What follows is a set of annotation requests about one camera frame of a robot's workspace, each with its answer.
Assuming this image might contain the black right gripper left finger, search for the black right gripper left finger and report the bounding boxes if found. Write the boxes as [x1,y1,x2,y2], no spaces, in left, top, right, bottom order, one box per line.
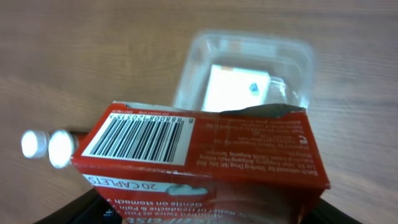
[34,189,123,224]

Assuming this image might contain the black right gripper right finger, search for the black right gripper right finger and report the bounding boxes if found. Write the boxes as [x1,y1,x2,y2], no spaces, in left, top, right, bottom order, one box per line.
[303,199,361,224]

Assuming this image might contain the red Panadol box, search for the red Panadol box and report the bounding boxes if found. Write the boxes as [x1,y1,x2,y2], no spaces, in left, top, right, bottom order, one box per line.
[72,103,330,223]

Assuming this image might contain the white blue Hansaplast box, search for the white blue Hansaplast box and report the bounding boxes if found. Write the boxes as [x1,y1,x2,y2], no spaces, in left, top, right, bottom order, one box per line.
[202,65,271,112]

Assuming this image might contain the clear plastic container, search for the clear plastic container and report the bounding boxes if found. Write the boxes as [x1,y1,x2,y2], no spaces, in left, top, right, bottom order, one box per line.
[172,30,315,111]

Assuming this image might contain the dark Woods syrup bottle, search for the dark Woods syrup bottle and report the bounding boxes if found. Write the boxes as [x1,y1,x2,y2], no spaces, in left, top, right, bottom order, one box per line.
[21,129,49,159]

